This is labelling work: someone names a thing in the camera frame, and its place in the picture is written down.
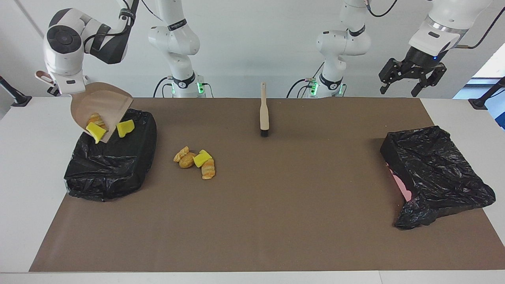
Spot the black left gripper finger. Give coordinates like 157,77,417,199
379,58,400,94
411,63,447,97

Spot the striped toy bread wedge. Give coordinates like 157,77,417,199
88,113,108,131

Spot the beige plastic dustpan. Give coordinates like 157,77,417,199
35,70,134,144

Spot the yellow green scouring sponge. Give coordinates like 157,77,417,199
86,122,107,144
193,149,213,168
117,120,135,138

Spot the beige hand brush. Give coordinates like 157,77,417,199
259,82,270,137

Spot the orange toy croissant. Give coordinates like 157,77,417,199
201,158,216,180

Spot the open bin with black bag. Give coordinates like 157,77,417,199
64,108,157,202

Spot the pink bin with black bag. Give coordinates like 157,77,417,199
380,125,496,231

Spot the brown table mat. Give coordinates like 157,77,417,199
29,97,505,273

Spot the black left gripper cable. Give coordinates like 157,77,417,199
450,6,505,50

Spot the black left base cable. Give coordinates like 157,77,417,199
286,61,325,98

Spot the black base cable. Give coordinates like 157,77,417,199
153,77,174,98
286,61,325,98

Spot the black right base cable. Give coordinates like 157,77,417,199
153,77,174,98

